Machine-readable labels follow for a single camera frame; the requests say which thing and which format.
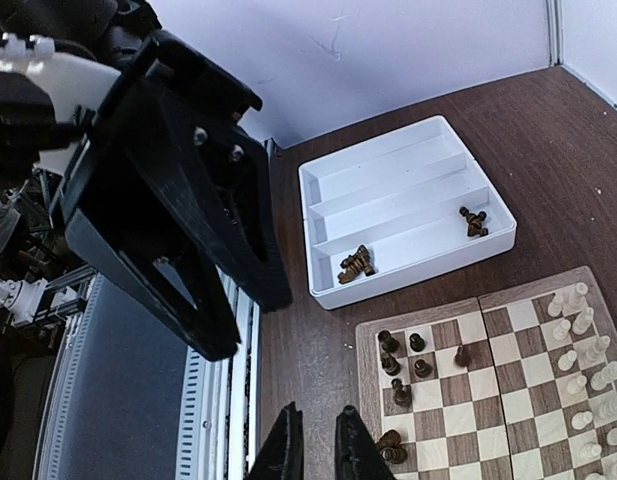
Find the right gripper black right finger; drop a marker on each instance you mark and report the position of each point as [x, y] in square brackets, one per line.
[356, 455]

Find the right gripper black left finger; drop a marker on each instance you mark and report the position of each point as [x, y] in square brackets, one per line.
[282, 454]

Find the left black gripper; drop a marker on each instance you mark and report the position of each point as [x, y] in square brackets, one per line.
[169, 164]

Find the dark chess piece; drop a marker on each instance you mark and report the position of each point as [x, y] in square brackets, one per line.
[401, 394]
[393, 455]

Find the dark pawn rank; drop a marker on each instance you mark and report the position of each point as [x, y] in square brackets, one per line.
[417, 343]
[422, 369]

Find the dark chess piece corner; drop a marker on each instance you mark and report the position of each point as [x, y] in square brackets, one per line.
[387, 342]

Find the wooden chess board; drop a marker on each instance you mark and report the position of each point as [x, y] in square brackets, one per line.
[465, 423]

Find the white plastic divided tray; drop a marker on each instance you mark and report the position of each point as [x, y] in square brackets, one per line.
[399, 194]

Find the dark chess piece board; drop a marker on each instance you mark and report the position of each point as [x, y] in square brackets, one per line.
[390, 439]

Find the dark chess pieces lower pile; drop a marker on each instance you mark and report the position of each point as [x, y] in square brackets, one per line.
[356, 264]

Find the dark chess pieces pile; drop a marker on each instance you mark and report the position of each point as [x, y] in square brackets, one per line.
[475, 222]
[356, 264]

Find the white chess pieces group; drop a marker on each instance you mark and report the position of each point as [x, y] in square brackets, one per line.
[577, 433]

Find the dark chess pieces upper pile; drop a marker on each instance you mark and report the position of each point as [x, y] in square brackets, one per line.
[475, 222]

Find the aluminium front rail frame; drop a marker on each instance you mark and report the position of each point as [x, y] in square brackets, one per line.
[130, 400]

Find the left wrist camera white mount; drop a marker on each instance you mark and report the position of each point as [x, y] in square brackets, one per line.
[46, 95]

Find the right aluminium corner post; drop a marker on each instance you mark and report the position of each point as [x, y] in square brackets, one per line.
[555, 31]

